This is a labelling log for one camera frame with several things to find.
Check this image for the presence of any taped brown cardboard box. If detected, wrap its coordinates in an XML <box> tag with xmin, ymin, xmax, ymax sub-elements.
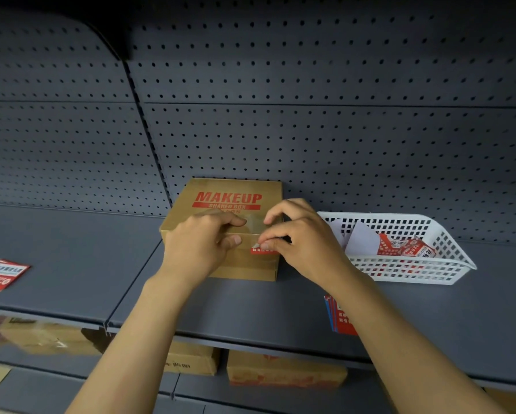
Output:
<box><xmin>0</xmin><ymin>315</ymin><xmax>108</xmax><ymax>357</ymax></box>

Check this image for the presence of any small brown cardboard box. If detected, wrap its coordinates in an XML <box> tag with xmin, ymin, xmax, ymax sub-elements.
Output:
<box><xmin>164</xmin><ymin>340</ymin><xmax>221</xmax><ymax>376</ymax></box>

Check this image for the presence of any brown red-print cardboard box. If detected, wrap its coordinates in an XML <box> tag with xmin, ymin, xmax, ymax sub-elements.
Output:
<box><xmin>160</xmin><ymin>178</ymin><xmax>284</xmax><ymax>282</ymax></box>

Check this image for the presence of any grey slotted shelf upright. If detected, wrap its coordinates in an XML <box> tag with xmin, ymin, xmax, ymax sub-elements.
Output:
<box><xmin>122</xmin><ymin>60</ymin><xmax>174</xmax><ymax>207</ymax></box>

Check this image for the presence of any grey pegboard back panel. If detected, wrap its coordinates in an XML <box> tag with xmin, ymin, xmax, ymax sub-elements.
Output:
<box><xmin>124</xmin><ymin>0</ymin><xmax>516</xmax><ymax>249</ymax></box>
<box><xmin>0</xmin><ymin>6</ymin><xmax>172</xmax><ymax>217</ymax></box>

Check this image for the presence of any person's right forearm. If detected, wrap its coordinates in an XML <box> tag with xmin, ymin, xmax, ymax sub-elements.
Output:
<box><xmin>323</xmin><ymin>267</ymin><xmax>508</xmax><ymax>414</ymax></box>

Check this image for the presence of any person's left hand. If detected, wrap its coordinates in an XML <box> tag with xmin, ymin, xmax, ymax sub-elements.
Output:
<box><xmin>160</xmin><ymin>211</ymin><xmax>247</xmax><ymax>290</ymax></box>

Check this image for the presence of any person's left forearm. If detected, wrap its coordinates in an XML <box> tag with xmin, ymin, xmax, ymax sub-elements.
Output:
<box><xmin>65</xmin><ymin>271</ymin><xmax>198</xmax><ymax>414</ymax></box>

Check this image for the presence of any white paper sheet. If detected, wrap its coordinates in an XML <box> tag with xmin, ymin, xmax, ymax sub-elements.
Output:
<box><xmin>344</xmin><ymin>221</ymin><xmax>382</xmax><ymax>256</ymax></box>
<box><xmin>327</xmin><ymin>218</ymin><xmax>350</xmax><ymax>250</ymax></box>

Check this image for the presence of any grey metal shelf board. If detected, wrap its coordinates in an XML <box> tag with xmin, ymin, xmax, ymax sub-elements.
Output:
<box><xmin>0</xmin><ymin>203</ymin><xmax>165</xmax><ymax>331</ymax></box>
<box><xmin>106</xmin><ymin>240</ymin><xmax>516</xmax><ymax>389</ymax></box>

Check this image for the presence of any grey lower shelf board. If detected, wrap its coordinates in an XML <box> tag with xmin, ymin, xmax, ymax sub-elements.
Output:
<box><xmin>0</xmin><ymin>344</ymin><xmax>394</xmax><ymax>414</ymax></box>

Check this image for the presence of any white plastic mesh basket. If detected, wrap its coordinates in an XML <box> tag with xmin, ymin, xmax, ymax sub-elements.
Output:
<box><xmin>316</xmin><ymin>211</ymin><xmax>478</xmax><ymax>286</ymax></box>

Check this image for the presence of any red and white card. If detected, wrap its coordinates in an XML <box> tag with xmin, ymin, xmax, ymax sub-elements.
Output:
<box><xmin>377</xmin><ymin>233</ymin><xmax>438</xmax><ymax>258</ymax></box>

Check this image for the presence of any red and blue leaflet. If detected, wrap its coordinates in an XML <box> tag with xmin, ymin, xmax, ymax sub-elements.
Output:
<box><xmin>0</xmin><ymin>259</ymin><xmax>31</xmax><ymax>294</ymax></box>

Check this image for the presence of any person's right hand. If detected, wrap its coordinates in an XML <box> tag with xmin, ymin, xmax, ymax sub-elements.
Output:
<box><xmin>257</xmin><ymin>198</ymin><xmax>363</xmax><ymax>294</ymax></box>

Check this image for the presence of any brown red-pattern cardboard box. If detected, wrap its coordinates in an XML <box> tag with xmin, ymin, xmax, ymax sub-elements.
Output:
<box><xmin>226</xmin><ymin>349</ymin><xmax>349</xmax><ymax>389</ymax></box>

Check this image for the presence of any stack of red blue leaflets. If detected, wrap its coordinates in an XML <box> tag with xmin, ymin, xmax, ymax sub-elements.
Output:
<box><xmin>324</xmin><ymin>294</ymin><xmax>359</xmax><ymax>337</ymax></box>

